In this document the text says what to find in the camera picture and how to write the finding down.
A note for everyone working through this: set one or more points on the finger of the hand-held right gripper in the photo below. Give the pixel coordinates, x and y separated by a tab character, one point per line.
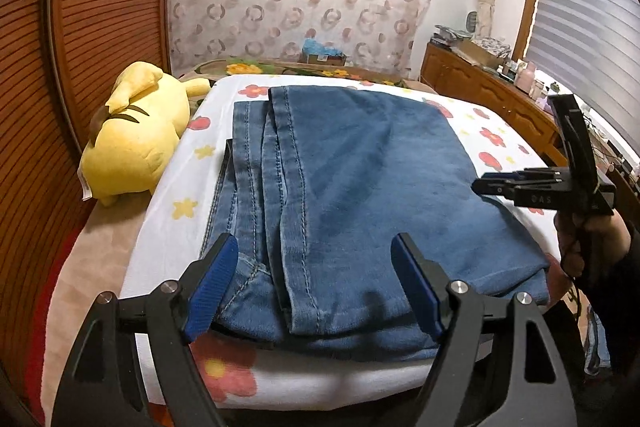
520	182

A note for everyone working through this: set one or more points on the small grey fan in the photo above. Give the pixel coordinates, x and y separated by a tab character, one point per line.
472	22

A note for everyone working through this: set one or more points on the brown floral blanket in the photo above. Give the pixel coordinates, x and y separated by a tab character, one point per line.
280	68

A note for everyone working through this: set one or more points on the long wooden cabinet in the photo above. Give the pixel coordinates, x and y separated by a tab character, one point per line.
470	82

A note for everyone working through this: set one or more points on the blue denim pants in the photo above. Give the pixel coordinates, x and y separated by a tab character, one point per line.
375	187

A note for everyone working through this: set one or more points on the beige plush blanket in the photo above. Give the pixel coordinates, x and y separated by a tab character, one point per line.
85	267

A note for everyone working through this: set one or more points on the open flat cardboard box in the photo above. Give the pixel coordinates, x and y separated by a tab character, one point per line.
482	54

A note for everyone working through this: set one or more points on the brown slatted wooden door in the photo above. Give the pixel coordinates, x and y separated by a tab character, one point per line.
100	7

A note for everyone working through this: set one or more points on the grey window blind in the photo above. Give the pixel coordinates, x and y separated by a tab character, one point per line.
585	17

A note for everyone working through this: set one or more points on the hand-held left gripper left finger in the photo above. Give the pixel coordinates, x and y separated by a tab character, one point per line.
212	287

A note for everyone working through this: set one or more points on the person's right hand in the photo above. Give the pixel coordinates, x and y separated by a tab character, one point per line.
569	247

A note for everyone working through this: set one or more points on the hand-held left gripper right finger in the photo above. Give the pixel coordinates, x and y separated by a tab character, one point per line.
415	287

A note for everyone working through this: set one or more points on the yellow plush toy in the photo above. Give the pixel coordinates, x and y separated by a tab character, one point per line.
135	142

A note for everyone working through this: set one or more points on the pink bottle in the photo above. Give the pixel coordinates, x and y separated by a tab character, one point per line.
526	77

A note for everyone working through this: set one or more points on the pile of papers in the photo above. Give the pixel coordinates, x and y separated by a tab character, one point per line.
450	36

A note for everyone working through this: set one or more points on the person's right forearm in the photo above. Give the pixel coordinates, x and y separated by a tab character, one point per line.
620	307

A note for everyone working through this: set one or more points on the white floral bed sheet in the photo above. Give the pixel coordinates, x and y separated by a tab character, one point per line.
175	187

